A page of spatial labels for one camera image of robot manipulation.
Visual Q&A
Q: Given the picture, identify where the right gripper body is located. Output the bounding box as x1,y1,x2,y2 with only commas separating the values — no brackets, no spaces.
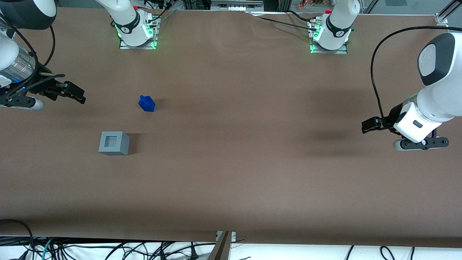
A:
0,73,60,107

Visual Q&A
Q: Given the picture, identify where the blue plastic part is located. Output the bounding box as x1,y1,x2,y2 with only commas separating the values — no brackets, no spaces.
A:
138,95,156,112

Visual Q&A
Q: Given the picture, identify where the gray square base block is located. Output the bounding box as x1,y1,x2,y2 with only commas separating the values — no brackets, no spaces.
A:
99,131,130,156

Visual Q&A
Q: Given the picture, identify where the orange background object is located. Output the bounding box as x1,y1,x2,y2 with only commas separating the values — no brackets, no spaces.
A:
298,0,326,10

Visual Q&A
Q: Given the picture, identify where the brown table cover sheet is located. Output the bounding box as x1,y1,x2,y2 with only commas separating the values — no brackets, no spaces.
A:
0,6,462,248

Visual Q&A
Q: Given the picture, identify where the silver equipment box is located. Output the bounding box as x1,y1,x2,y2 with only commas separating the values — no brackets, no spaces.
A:
210,0,265,12

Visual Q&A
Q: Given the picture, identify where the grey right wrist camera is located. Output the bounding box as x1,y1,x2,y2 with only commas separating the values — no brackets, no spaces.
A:
0,97,44,111

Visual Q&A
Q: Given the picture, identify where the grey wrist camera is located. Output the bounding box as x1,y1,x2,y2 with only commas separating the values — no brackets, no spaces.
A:
393,136,450,151
0,97,44,111

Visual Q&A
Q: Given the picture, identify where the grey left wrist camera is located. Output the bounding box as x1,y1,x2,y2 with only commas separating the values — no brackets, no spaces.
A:
393,136,450,151

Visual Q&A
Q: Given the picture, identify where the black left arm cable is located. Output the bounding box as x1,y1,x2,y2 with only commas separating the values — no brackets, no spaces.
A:
371,25,446,127

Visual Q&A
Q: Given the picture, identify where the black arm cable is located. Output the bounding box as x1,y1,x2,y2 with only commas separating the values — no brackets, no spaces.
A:
371,25,446,127
14,25,66,78

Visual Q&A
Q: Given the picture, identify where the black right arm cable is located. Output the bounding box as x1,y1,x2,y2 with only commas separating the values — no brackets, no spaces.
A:
14,25,66,78

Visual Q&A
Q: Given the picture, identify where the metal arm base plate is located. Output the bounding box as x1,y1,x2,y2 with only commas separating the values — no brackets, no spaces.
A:
309,20,348,55
119,16,159,50

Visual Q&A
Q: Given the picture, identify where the black cable on table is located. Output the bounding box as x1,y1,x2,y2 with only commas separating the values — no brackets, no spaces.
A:
287,10,319,23
249,13,319,31
149,6,178,24

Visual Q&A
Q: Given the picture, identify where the black looped floor cable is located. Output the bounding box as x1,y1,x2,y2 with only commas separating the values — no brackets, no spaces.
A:
0,219,35,260

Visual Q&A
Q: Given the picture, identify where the teal floor cable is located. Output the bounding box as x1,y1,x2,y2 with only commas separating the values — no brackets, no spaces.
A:
40,237,55,260

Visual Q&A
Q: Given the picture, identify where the aluminium profile post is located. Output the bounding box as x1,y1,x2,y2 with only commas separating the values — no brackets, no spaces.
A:
208,230,236,260

